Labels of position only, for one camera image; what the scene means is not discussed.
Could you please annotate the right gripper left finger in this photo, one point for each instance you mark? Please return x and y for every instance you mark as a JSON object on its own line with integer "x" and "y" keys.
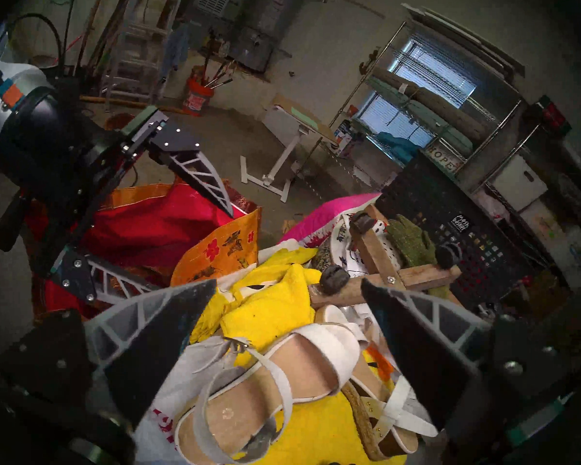
{"x": 140, "y": 343}

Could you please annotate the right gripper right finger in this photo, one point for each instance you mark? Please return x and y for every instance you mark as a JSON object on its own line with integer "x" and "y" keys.
{"x": 426, "y": 352}

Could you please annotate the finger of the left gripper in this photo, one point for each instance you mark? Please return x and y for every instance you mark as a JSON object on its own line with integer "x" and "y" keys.
{"x": 201, "y": 178}

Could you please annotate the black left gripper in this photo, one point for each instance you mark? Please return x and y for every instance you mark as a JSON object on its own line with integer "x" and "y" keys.
{"x": 43, "y": 144}

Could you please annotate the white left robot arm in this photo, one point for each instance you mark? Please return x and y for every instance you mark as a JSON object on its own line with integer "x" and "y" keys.
{"x": 5, "y": 110}

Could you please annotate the white red-logo plastic bag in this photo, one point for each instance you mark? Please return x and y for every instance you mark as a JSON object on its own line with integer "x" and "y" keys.
{"x": 184, "y": 386}

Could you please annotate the red orange floral tote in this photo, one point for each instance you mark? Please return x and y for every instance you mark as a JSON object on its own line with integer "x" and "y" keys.
{"x": 150, "y": 226}

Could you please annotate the wooden cross caster dolly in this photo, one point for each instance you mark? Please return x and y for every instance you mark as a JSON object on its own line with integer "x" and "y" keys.
{"x": 416, "y": 277}

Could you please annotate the orange plastic bucket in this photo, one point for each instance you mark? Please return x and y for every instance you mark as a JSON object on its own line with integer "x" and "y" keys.
{"x": 196, "y": 98}

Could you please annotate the white overbed table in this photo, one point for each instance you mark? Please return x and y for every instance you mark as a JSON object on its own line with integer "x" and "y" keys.
{"x": 281, "y": 159}

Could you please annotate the black mesh basket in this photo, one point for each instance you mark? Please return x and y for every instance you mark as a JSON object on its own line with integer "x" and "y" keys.
{"x": 489, "y": 265}

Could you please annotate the green knit glove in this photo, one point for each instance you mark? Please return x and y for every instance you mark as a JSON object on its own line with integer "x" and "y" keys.
{"x": 411, "y": 241}

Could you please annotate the yellow folding umbrella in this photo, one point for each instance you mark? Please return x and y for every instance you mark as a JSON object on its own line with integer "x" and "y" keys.
{"x": 266, "y": 275}

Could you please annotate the pink pillow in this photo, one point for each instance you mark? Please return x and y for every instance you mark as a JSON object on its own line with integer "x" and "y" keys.
{"x": 319, "y": 217}

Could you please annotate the yellow terry towel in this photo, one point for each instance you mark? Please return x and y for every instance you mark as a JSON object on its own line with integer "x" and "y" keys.
{"x": 276, "y": 314}

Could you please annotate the aluminium step ladder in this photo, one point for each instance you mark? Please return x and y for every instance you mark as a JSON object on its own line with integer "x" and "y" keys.
{"x": 126, "y": 57}

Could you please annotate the blue white appliance box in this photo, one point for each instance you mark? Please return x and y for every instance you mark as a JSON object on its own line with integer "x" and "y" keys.
{"x": 347, "y": 138}

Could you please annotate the grey water heater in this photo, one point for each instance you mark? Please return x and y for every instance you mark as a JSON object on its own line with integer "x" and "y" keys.
{"x": 266, "y": 33}

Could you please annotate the small orange cup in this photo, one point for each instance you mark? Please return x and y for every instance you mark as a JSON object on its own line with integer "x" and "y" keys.
{"x": 352, "y": 111}

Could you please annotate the white storage box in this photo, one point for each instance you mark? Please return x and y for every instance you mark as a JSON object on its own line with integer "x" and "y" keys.
{"x": 518, "y": 183}

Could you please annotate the HOPE word sign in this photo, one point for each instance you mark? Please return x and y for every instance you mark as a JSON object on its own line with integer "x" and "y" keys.
{"x": 443, "y": 158}

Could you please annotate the teal cushion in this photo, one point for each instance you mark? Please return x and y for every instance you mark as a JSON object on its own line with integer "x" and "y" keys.
{"x": 397, "y": 147}

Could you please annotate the green bench cushion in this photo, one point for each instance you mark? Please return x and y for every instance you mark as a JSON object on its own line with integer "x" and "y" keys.
{"x": 440, "y": 130}

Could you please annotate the beige bench cushion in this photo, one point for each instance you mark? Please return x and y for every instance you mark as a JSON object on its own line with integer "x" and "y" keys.
{"x": 440, "y": 103}

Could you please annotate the window with blinds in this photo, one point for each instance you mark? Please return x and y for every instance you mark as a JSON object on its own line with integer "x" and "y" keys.
{"x": 440, "y": 71}

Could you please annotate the red snowman box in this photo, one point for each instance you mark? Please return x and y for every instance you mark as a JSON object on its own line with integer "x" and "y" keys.
{"x": 554, "y": 115}

